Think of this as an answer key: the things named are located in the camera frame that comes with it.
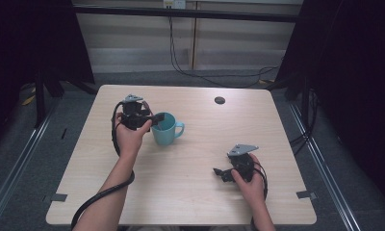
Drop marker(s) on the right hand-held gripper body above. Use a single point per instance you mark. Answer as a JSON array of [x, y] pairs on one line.
[[242, 162]]

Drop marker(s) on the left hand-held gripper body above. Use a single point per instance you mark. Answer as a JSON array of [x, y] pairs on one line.
[[133, 110]]

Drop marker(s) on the teal cup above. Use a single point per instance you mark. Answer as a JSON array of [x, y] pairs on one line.
[[166, 131]]

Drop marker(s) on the person's right hand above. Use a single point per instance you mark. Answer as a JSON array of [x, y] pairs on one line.
[[250, 189]]

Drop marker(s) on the person's left hand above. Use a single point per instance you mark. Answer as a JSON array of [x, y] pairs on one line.
[[129, 138]]

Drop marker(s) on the dark round table grommet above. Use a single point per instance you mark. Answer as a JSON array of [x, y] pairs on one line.
[[219, 100]]

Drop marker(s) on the grey tape strip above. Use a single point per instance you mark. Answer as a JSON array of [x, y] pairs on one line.
[[306, 194], [59, 197]]

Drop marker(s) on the black floor tape mark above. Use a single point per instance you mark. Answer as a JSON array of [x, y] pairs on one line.
[[64, 133]]

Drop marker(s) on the black metal stand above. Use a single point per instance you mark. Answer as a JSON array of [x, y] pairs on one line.
[[305, 102], [39, 99]]

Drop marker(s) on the yellow floor tape piece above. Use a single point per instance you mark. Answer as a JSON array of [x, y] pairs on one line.
[[28, 100]]

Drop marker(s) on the black horizontal bar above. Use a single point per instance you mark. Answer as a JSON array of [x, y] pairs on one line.
[[187, 13]]

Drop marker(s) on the white power outlet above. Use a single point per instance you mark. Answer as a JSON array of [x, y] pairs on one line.
[[174, 4]]

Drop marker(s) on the dark curtain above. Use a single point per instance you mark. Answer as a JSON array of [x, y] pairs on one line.
[[27, 48], [351, 80]]

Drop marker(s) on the metal floor rail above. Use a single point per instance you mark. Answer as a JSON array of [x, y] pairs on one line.
[[19, 170], [325, 170]]

